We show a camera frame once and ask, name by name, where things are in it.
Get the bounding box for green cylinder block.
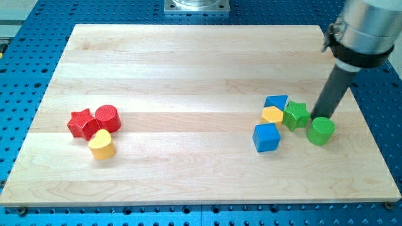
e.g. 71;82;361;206
307;117;335;146

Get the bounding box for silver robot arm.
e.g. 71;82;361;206
323;0;401;73

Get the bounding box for green star block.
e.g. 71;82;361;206
282;100;310;131

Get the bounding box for red star block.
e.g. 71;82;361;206
67;109;100;141

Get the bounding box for light wooden board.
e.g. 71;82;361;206
1;24;401;207

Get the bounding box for blue cube block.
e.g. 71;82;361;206
253;123;281;153

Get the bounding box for yellow hexagon block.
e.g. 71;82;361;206
261;106;284;129

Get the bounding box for blue triangle block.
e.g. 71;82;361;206
264;95;288;110

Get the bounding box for red cylinder block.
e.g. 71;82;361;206
95;105;121;133

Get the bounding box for yellow heart block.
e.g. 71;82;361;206
88;129;117;160

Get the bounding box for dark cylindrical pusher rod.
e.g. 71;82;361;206
311;64;361;119

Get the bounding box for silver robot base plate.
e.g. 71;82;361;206
164;0;231;13

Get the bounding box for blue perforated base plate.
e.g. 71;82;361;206
1;0;401;225

